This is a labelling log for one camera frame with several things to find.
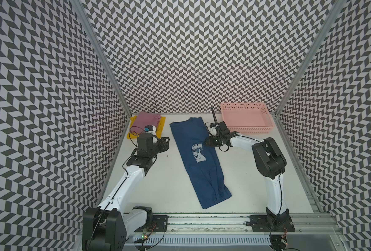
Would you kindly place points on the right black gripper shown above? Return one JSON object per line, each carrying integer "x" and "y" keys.
{"x": 209, "y": 139}

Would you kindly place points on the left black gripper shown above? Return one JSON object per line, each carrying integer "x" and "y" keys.
{"x": 164, "y": 145}

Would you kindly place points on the blue mickey t-shirt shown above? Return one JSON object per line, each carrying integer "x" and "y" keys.
{"x": 200, "y": 161}

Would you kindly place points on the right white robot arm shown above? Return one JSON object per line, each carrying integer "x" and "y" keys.
{"x": 270, "y": 161}

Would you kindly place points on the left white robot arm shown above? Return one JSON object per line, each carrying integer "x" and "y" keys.
{"x": 107, "y": 227}

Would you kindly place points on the folded yellow t-shirt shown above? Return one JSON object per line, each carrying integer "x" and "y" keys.
{"x": 160, "y": 128}

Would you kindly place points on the pink plastic basket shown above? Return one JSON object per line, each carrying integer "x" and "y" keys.
{"x": 247, "y": 117}

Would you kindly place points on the folded pink t-shirt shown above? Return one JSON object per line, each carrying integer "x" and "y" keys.
{"x": 144, "y": 119}

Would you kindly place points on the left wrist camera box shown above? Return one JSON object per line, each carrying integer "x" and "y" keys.
{"x": 151, "y": 129}

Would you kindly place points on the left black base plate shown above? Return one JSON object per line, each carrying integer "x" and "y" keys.
{"x": 158, "y": 224}

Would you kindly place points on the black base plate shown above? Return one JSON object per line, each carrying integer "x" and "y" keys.
{"x": 158, "y": 224}
{"x": 282, "y": 224}

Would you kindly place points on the aluminium front rail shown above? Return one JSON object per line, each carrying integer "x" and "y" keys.
{"x": 314, "y": 232}

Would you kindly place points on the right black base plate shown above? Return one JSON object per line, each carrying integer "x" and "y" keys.
{"x": 282, "y": 224}

